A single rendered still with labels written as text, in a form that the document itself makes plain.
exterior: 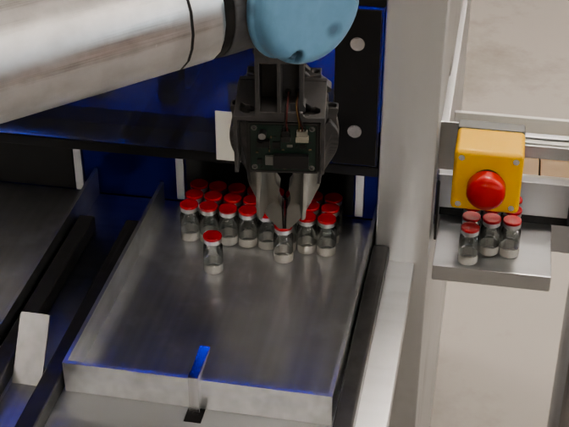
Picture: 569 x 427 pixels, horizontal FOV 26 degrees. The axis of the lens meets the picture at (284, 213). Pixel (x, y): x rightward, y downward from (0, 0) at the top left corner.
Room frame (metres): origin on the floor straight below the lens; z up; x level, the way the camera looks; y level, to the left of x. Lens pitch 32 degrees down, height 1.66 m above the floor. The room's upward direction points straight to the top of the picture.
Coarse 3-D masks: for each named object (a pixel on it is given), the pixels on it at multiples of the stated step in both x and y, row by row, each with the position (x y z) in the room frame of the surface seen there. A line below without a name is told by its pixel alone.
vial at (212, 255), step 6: (204, 240) 1.11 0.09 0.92; (204, 246) 1.11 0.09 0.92; (210, 246) 1.11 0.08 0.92; (216, 246) 1.11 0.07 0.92; (222, 246) 1.11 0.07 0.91; (204, 252) 1.11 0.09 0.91; (210, 252) 1.10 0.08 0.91; (216, 252) 1.10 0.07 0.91; (222, 252) 1.11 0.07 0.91; (204, 258) 1.11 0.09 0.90; (210, 258) 1.10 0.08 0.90; (216, 258) 1.10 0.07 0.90; (222, 258) 1.11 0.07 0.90; (204, 264) 1.11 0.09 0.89; (210, 264) 1.10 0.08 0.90; (216, 264) 1.10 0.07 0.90; (222, 264) 1.11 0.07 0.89; (204, 270) 1.11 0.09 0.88; (210, 270) 1.10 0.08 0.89; (216, 270) 1.10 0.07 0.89; (222, 270) 1.11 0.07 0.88
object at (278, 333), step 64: (128, 256) 1.11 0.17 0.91; (192, 256) 1.14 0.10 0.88; (256, 256) 1.14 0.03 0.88; (320, 256) 1.14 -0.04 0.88; (128, 320) 1.02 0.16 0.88; (192, 320) 1.02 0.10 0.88; (256, 320) 1.02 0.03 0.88; (320, 320) 1.02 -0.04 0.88; (64, 384) 0.91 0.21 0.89; (128, 384) 0.90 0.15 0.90; (256, 384) 0.92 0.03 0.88; (320, 384) 0.92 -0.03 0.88
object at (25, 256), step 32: (0, 192) 1.28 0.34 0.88; (32, 192) 1.28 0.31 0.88; (64, 192) 1.28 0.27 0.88; (96, 192) 1.27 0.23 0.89; (0, 224) 1.21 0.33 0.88; (32, 224) 1.21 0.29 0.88; (64, 224) 1.16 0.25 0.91; (0, 256) 1.14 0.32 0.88; (32, 256) 1.14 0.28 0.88; (0, 288) 1.08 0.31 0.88; (32, 288) 1.06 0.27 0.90; (0, 320) 0.98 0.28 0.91
